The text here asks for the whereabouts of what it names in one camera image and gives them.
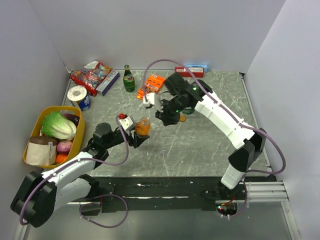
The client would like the orange juice bottle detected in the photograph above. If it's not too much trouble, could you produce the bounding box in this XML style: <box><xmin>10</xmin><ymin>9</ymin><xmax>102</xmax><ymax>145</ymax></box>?
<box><xmin>134</xmin><ymin>116</ymin><xmax>151</xmax><ymax>136</ymax></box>

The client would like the toilet paper roll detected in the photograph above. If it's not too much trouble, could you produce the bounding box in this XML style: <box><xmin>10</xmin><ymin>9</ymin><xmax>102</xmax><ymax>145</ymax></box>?
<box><xmin>67</xmin><ymin>85</ymin><xmax>91</xmax><ymax>111</ymax></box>

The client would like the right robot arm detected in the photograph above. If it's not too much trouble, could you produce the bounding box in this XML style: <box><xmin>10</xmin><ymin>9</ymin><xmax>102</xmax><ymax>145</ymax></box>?
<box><xmin>143</xmin><ymin>73</ymin><xmax>266</xmax><ymax>200</ymax></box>

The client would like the dark purple eggplant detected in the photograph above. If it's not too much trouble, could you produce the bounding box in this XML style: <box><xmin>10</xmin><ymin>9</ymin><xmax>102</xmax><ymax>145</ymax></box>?
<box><xmin>62</xmin><ymin>113</ymin><xmax>80</xmax><ymax>127</ymax></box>

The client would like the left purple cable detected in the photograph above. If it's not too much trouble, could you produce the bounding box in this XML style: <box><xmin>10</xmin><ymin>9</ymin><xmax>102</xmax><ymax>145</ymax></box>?
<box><xmin>19</xmin><ymin>114</ymin><xmax>130</xmax><ymax>226</ymax></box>

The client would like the blue flat box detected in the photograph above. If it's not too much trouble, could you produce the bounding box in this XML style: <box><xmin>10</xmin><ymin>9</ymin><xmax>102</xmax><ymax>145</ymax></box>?
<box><xmin>185</xmin><ymin>64</ymin><xmax>210</xmax><ymax>73</ymax></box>

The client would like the orange bottle cap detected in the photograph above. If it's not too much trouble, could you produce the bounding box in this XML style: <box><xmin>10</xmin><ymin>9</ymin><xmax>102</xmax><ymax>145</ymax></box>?
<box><xmin>179</xmin><ymin>115</ymin><xmax>187</xmax><ymax>122</ymax></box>

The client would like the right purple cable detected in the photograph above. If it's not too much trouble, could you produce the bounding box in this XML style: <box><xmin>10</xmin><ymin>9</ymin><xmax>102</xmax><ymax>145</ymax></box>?
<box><xmin>143</xmin><ymin>59</ymin><xmax>287</xmax><ymax>217</ymax></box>

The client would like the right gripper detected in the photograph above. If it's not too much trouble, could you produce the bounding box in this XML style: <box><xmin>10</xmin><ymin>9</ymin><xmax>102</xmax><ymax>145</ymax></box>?
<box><xmin>155</xmin><ymin>94</ymin><xmax>188</xmax><ymax>127</ymax></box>

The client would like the red flat box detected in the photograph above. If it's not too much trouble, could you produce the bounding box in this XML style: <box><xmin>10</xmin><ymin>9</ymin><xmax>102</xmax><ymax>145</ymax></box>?
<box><xmin>174</xmin><ymin>66</ymin><xmax>205</xmax><ymax>78</ymax></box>

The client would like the orange fruit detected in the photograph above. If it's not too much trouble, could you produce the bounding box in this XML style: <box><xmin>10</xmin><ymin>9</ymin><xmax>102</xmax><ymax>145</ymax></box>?
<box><xmin>55</xmin><ymin>153</ymin><xmax>68</xmax><ymax>164</ymax></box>

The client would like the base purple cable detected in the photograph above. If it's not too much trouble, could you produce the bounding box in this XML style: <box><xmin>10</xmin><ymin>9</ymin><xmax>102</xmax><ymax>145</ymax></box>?
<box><xmin>79</xmin><ymin>192</ymin><xmax>130</xmax><ymax>228</ymax></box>

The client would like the brown paper bag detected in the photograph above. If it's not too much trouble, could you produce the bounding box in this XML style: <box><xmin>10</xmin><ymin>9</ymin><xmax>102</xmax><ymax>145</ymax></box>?
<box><xmin>25</xmin><ymin>136</ymin><xmax>59</xmax><ymax>166</ymax></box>

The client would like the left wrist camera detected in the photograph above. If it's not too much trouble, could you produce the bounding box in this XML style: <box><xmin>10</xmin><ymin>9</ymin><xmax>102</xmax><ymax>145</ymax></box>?
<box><xmin>118</xmin><ymin>113</ymin><xmax>137</xmax><ymax>132</ymax></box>

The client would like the white purple box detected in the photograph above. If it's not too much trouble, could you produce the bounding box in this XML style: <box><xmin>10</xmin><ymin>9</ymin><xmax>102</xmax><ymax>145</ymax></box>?
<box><xmin>96</xmin><ymin>70</ymin><xmax>120</xmax><ymax>96</ymax></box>

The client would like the green glass bottle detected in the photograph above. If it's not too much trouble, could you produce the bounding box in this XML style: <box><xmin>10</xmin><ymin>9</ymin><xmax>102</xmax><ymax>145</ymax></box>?
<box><xmin>123</xmin><ymin>64</ymin><xmax>135</xmax><ymax>93</ymax></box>

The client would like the red onion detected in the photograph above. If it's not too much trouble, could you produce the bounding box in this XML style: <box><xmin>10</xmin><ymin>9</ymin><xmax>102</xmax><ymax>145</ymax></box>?
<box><xmin>56</xmin><ymin>140</ymin><xmax>73</xmax><ymax>154</ymax></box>

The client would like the red snack bag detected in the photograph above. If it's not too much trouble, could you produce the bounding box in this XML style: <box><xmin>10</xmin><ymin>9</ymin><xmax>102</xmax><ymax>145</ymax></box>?
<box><xmin>70</xmin><ymin>60</ymin><xmax>113</xmax><ymax>97</ymax></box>

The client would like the clear plastic bottle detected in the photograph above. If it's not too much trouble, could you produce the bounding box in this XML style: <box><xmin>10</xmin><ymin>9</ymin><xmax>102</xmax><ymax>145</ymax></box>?
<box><xmin>181</xmin><ymin>107</ymin><xmax>195</xmax><ymax>115</ymax></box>

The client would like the orange snack box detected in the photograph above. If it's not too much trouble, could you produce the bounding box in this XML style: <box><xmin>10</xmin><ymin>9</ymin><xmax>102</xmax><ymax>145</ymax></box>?
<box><xmin>144</xmin><ymin>73</ymin><xmax>166</xmax><ymax>94</ymax></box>

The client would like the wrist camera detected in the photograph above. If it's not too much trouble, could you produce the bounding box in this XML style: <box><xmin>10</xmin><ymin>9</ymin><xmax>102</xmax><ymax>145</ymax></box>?
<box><xmin>143</xmin><ymin>92</ymin><xmax>163</xmax><ymax>113</ymax></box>
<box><xmin>118</xmin><ymin>113</ymin><xmax>137</xmax><ymax>132</ymax></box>

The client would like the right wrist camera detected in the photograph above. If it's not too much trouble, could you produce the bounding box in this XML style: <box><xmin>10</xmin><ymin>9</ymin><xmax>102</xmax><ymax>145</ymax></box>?
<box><xmin>143</xmin><ymin>92</ymin><xmax>163</xmax><ymax>113</ymax></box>

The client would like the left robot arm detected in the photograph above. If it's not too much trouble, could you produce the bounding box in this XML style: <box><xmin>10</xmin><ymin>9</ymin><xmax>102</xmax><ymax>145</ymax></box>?
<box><xmin>10</xmin><ymin>122</ymin><xmax>149</xmax><ymax>228</ymax></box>

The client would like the plastic cabbage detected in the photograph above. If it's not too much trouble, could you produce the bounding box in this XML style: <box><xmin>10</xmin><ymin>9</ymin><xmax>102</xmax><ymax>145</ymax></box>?
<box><xmin>41</xmin><ymin>111</ymin><xmax>77</xmax><ymax>141</ymax></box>

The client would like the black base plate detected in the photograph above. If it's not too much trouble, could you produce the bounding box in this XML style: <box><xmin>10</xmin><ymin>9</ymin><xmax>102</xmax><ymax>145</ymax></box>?
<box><xmin>82</xmin><ymin>176</ymin><xmax>245</xmax><ymax>213</ymax></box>

